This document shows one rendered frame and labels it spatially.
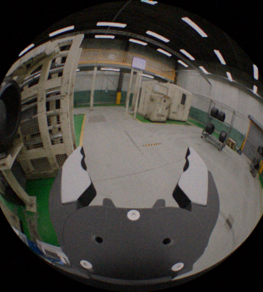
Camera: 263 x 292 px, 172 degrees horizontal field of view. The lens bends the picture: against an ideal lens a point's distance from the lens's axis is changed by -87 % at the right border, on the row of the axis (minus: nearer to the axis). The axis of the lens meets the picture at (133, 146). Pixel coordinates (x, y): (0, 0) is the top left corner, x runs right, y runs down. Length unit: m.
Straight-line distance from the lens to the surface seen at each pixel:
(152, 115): 4.38
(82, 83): 9.88
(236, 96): 10.75
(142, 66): 4.35
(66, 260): 0.56
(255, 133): 10.42
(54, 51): 1.15
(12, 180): 1.38
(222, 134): 4.45
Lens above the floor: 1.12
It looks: 30 degrees down
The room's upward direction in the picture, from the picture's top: 9 degrees clockwise
